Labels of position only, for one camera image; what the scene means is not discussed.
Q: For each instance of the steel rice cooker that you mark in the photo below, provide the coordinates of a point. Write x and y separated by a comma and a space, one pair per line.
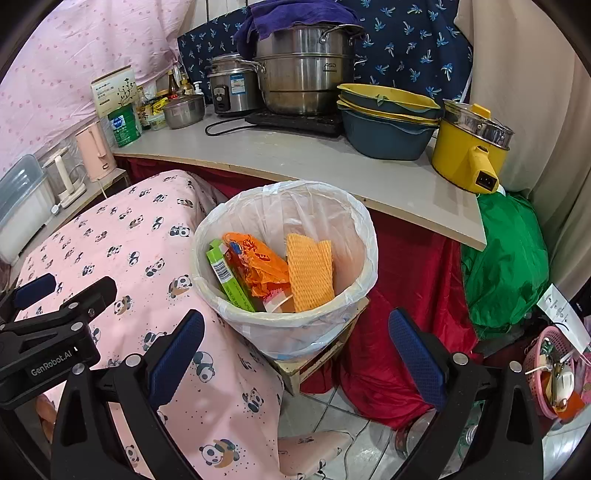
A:
235, 90

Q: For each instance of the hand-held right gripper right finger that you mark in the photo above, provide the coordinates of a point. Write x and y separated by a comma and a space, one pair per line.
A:
415, 355

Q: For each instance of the pink panda cloth bundle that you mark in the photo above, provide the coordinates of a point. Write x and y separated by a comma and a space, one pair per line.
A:
309, 450

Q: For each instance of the brown sauce bottle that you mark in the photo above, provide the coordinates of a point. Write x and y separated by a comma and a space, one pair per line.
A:
173, 85

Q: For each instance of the white glass kettle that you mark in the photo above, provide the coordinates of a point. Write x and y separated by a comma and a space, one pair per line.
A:
62, 175

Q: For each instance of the orange wafer sponge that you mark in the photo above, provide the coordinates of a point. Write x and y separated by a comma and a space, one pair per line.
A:
309, 272

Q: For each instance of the white tea box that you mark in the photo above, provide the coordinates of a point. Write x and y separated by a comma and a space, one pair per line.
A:
113, 92

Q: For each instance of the clear plastic food container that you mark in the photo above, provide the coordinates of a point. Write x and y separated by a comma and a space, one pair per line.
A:
158, 122

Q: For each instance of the person's left hand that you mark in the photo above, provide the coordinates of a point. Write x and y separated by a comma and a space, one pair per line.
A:
47, 413

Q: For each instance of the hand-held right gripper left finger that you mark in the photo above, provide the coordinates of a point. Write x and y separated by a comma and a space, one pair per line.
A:
178, 355

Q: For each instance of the wooden crate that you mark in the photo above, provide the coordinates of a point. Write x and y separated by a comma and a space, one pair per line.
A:
318, 364

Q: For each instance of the purple towel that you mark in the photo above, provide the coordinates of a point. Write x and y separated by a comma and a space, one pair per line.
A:
286, 16

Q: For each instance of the pink dotted curtain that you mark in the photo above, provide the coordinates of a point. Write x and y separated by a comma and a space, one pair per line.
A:
69, 60

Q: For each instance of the green plastic bag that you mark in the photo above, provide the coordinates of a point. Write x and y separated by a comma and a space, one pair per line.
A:
503, 258

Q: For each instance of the white pump bottle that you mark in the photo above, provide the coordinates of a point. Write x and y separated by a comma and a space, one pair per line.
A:
198, 90

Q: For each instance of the green tin can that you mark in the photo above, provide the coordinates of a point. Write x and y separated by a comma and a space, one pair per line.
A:
124, 127

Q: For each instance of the yellow rimmed blue basin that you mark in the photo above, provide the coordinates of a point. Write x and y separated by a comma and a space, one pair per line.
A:
355, 90
351, 110

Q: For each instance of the navy palm print cloth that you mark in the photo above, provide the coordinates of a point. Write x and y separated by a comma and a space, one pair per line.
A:
406, 41

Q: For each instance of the pink plastic basket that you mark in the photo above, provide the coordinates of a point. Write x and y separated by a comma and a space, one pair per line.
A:
535, 364

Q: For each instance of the white clear lidded storage box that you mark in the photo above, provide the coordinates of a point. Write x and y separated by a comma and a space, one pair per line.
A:
23, 217

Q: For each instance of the black induction cooker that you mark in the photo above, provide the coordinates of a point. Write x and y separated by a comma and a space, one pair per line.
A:
295, 123

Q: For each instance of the glass jar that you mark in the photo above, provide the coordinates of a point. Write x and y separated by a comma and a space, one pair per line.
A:
411, 438

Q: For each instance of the yellow electric pot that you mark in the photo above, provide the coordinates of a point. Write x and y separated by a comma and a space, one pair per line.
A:
452, 152

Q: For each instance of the white bin with plastic liner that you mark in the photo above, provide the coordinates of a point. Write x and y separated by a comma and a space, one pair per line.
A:
300, 332

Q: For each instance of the orange red plastic bag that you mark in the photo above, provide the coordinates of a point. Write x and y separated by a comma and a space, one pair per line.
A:
268, 277

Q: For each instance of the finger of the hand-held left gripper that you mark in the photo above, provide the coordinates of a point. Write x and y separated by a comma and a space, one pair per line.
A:
34, 288
99, 293

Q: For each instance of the beige curtain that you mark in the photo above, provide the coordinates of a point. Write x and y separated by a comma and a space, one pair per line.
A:
531, 92

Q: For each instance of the pink panda print tablecloth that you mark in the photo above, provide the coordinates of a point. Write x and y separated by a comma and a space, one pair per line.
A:
138, 230

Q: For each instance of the green cardboard box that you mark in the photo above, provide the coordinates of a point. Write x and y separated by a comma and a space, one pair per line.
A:
231, 286

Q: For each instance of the green vegetable leaves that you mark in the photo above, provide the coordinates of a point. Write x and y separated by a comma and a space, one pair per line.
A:
382, 98

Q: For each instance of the white paper tag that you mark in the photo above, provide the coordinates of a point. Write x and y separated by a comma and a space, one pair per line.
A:
561, 314

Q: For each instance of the yellow label jar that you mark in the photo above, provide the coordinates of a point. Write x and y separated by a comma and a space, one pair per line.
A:
160, 106

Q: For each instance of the large blue basin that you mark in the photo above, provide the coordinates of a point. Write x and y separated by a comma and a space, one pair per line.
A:
383, 138

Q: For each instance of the pink electric kettle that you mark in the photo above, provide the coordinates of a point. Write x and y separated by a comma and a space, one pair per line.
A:
94, 152

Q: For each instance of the small lidded steel pot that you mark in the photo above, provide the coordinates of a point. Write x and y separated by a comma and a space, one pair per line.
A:
182, 113

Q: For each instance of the yellow oil bottle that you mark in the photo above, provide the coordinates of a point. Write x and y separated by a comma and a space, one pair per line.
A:
185, 87

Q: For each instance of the large steel steamer pot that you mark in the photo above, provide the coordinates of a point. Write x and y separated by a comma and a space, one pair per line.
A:
300, 78

